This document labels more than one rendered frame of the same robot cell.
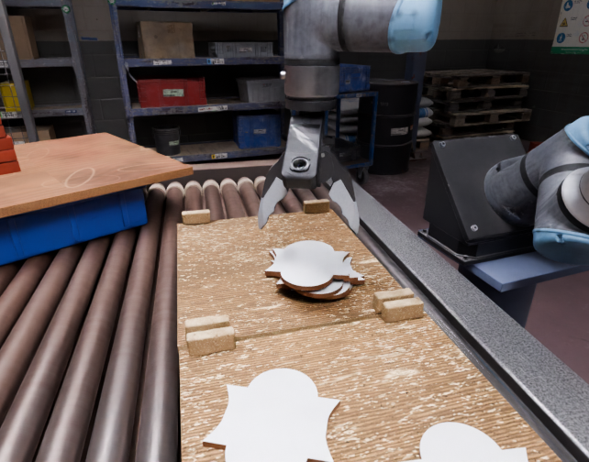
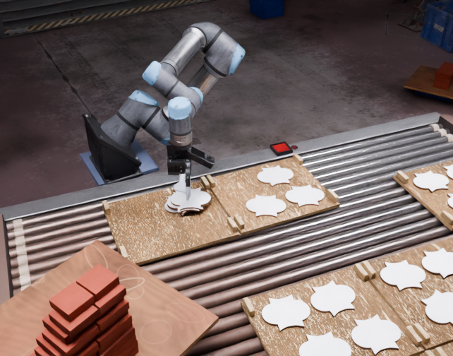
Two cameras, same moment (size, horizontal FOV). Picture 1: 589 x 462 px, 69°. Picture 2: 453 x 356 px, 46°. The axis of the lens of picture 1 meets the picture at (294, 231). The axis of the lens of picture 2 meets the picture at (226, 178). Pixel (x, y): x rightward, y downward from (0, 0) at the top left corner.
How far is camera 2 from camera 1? 1.92 m
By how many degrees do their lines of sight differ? 82
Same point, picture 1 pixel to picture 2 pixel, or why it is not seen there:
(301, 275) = (202, 198)
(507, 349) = (216, 167)
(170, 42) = not seen: outside the picture
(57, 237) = not seen: hidden behind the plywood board
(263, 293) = (200, 217)
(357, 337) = (224, 193)
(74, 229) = not seen: hidden behind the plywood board
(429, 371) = (237, 180)
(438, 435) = (262, 179)
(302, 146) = (201, 155)
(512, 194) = (130, 135)
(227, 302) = (209, 227)
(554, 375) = (227, 162)
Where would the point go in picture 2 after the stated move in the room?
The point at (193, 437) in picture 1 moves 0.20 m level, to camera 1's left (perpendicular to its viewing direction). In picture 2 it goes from (274, 220) to (288, 259)
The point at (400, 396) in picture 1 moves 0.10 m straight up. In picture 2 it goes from (248, 186) to (249, 164)
